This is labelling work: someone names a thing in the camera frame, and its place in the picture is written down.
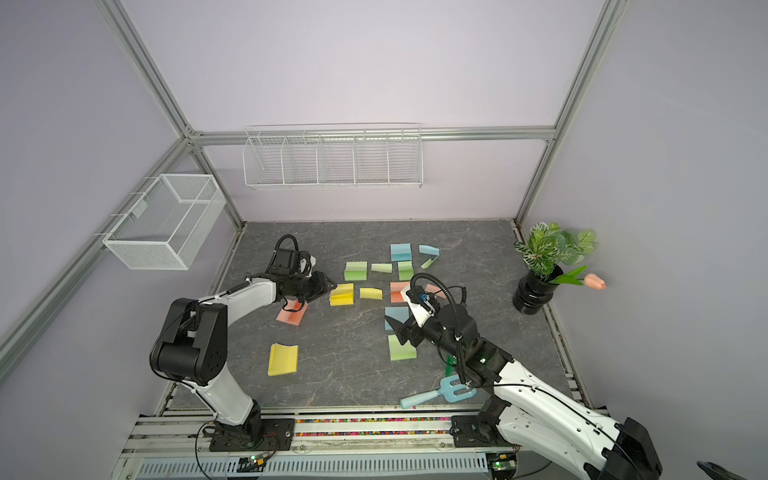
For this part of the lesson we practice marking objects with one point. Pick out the green artificial plant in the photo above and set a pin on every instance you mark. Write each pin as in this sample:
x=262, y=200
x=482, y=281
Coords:
x=549, y=246

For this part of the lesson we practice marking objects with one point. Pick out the light blue toy fork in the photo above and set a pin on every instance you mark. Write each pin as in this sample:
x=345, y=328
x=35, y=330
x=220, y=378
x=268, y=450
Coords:
x=450, y=388

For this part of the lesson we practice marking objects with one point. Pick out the light blue memo pad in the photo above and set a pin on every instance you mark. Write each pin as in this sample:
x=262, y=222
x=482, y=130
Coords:
x=400, y=314
x=401, y=252

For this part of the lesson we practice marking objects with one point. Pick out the pink artificial tulip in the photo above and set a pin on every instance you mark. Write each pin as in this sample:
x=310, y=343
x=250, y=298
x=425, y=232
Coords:
x=580, y=277

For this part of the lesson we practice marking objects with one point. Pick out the light blue memo pad front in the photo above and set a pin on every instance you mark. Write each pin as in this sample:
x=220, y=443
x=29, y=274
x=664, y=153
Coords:
x=400, y=314

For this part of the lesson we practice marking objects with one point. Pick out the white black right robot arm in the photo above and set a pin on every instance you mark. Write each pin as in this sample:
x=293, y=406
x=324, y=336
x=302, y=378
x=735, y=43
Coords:
x=524, y=410

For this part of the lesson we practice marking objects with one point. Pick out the torn salmon page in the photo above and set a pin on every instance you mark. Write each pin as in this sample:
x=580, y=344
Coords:
x=434, y=290

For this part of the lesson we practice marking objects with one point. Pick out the green toy rake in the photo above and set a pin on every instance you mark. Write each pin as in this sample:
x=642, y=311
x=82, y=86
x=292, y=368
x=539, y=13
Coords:
x=450, y=366

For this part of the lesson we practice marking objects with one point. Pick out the salmon memo pad front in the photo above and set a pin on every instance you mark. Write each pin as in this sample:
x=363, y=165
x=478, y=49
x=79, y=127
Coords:
x=396, y=289

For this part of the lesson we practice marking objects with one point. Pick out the torn light blue page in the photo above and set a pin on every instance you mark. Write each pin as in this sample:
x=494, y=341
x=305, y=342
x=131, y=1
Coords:
x=429, y=250

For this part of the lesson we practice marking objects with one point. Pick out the torn yellow page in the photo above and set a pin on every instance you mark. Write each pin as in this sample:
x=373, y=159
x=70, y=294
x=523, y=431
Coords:
x=367, y=293

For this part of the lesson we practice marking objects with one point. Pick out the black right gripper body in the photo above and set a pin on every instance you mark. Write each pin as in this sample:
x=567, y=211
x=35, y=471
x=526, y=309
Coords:
x=432, y=333

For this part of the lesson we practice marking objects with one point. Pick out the yellow memo pad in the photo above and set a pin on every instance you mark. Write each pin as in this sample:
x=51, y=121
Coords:
x=283, y=360
x=343, y=295

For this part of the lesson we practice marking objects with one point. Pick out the white wire shelf basket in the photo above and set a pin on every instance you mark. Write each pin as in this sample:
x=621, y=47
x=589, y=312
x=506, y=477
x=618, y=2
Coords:
x=333, y=155

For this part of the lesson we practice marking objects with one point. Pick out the black plant pot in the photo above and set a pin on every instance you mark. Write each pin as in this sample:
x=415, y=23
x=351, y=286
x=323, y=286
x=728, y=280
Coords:
x=533, y=293

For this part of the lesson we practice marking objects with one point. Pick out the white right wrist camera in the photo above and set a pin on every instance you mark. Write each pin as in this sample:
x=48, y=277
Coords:
x=418, y=300

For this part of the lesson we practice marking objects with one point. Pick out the light green memo pad front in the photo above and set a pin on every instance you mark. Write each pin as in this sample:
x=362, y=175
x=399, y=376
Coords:
x=356, y=271

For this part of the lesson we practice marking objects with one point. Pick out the red memo pad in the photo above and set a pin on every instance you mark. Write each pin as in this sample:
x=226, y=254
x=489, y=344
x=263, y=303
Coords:
x=292, y=315

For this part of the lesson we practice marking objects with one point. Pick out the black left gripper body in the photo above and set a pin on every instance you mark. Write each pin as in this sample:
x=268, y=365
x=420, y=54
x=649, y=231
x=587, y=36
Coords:
x=309, y=288

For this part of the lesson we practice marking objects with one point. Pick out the white wire basket left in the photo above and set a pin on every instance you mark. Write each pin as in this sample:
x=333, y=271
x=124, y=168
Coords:
x=167, y=225

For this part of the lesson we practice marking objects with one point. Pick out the light green memo pad small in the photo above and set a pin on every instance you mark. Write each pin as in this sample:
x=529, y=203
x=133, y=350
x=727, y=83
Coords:
x=405, y=270

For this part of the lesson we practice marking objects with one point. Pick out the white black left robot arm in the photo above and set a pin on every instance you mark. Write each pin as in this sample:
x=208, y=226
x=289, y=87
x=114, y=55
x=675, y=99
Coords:
x=192, y=347

